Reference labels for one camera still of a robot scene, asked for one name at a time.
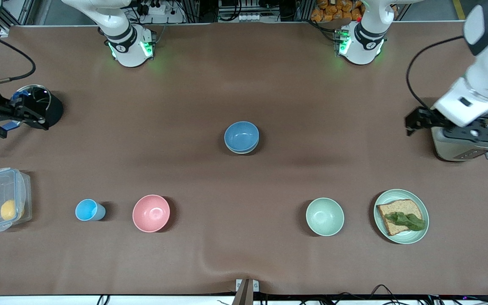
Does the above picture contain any blue cup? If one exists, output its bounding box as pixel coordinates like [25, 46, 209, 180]
[75, 199, 106, 222]

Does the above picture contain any green lettuce leaf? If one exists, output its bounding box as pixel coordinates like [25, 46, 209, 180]
[385, 211, 426, 232]

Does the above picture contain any yellow round fruit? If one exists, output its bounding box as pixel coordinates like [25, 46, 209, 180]
[0, 200, 25, 221]

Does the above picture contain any beige chrome toaster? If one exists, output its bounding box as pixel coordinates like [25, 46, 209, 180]
[431, 108, 488, 162]

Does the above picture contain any brown bread slice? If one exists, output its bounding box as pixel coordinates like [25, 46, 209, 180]
[376, 199, 424, 236]

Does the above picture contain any orange snack bag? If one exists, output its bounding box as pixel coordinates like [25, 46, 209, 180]
[311, 0, 363, 22]

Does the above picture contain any green plate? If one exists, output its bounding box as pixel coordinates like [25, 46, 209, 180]
[373, 189, 430, 245]

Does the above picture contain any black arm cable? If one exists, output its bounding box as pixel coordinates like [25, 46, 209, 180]
[0, 25, 36, 87]
[406, 36, 465, 111]

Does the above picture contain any pink bowl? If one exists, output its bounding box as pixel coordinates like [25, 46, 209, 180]
[132, 194, 171, 233]

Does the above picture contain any black pot blue handle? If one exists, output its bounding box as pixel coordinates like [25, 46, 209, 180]
[0, 84, 64, 154]

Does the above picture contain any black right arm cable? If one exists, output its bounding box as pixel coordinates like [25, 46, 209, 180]
[0, 25, 36, 87]

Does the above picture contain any brown table cloth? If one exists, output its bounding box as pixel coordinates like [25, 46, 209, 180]
[0, 21, 488, 296]

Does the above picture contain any glass lid blue knob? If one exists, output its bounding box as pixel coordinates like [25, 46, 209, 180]
[15, 85, 52, 115]

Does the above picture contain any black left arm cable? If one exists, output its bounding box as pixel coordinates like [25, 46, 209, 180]
[406, 36, 465, 111]

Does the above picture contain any metal table edge bracket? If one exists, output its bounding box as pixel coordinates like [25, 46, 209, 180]
[232, 279, 259, 305]

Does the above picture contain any white power strip with plugs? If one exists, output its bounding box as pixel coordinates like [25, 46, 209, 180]
[136, 2, 166, 16]

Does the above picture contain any blue bowl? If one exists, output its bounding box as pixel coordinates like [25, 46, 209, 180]
[224, 121, 260, 154]

